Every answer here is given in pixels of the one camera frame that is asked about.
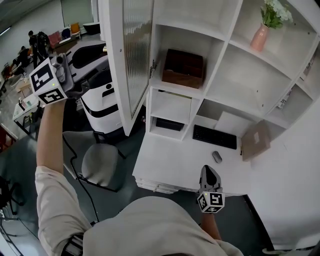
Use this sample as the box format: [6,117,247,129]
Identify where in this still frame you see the white flat board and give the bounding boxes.
[214,110,251,138]

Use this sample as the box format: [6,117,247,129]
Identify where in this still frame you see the person's left forearm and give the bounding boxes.
[36,97,67,174]

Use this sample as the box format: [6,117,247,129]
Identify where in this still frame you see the black cable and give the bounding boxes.
[62,134,101,224]

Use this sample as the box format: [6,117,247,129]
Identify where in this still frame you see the dark brown wooden box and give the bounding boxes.
[161,48,205,90]

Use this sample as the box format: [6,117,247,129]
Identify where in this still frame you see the white desk drawers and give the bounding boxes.
[134,175,181,195]

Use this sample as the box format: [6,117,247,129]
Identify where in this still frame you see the black keyboard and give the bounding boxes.
[192,124,238,151]

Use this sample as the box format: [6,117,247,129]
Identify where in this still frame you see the grey computer mouse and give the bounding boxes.
[211,150,223,164]

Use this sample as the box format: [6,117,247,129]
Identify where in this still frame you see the orange chair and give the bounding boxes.
[69,22,82,40]

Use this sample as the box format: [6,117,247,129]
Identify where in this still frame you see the pink sofa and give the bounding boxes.
[47,30,64,49]

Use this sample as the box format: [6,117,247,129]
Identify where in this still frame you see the brown cardboard box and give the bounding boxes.
[240,119,272,162]

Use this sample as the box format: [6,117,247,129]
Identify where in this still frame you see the person's right forearm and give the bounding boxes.
[200,211,223,241]

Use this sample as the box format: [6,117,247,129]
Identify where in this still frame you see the white open shelf cabinet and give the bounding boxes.
[144,0,320,156]

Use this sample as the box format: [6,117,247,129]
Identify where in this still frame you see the white and black machine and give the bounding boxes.
[65,41,126,138]

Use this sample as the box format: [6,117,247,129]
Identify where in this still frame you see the black office chair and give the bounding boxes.
[0,174,26,216]

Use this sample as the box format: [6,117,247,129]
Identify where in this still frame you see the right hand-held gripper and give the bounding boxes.
[197,164,226,215]

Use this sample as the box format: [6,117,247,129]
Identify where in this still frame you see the metal door hinge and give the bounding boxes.
[149,59,159,80]

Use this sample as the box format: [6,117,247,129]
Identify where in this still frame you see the black round tub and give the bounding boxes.
[82,21,101,36]

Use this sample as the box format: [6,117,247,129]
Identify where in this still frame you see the striped wrist band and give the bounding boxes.
[61,233,85,256]

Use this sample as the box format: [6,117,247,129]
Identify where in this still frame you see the pink ceramic vase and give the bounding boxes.
[250,23,271,53]

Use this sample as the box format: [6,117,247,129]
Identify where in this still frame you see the person's beige shirt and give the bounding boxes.
[34,164,245,256]

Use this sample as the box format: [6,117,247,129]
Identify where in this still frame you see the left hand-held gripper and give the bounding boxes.
[29,52,91,106]

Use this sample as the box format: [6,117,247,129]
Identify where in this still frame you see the white ribbed-glass cabinet door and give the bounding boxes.
[98,0,161,137]

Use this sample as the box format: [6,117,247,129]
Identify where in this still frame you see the small white side table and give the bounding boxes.
[11,95,43,126]

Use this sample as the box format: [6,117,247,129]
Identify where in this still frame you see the white flowers with green leaves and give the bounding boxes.
[259,0,294,30]

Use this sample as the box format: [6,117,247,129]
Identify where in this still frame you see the grey upholstered chair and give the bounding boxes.
[62,129,127,193]

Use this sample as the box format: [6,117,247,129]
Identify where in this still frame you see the black flat box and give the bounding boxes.
[155,117,186,132]

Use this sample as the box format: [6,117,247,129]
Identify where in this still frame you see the dark blue chair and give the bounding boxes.
[60,27,72,41]

